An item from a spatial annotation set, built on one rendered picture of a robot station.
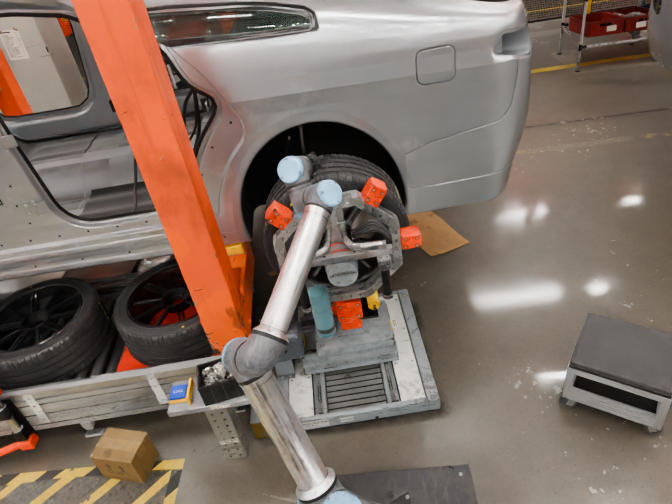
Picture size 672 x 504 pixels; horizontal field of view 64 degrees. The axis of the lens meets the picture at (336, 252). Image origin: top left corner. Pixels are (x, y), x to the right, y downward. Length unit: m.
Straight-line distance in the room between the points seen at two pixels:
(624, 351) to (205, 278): 1.82
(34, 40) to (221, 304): 4.92
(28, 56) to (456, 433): 5.76
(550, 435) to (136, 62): 2.27
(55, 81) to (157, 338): 4.55
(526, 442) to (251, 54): 2.07
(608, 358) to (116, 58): 2.23
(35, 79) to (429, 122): 5.20
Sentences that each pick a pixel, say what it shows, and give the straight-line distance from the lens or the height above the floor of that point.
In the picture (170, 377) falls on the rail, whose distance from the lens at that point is 2.77.
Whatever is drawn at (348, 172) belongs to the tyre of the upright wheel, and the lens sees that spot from 2.26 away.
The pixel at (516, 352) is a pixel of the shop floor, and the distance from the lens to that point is 3.04.
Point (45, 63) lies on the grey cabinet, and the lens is 6.81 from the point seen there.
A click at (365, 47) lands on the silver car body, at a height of 1.59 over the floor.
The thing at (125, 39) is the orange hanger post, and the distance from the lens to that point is 1.82.
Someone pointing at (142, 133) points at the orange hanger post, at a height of 1.59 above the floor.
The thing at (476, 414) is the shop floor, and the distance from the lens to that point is 2.77.
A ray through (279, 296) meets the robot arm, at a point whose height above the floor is 1.19.
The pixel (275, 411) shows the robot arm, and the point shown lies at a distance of 1.80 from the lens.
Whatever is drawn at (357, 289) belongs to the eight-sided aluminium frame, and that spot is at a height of 0.62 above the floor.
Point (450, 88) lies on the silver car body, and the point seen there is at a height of 1.36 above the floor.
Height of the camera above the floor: 2.24
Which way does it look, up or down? 37 degrees down
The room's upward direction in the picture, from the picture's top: 10 degrees counter-clockwise
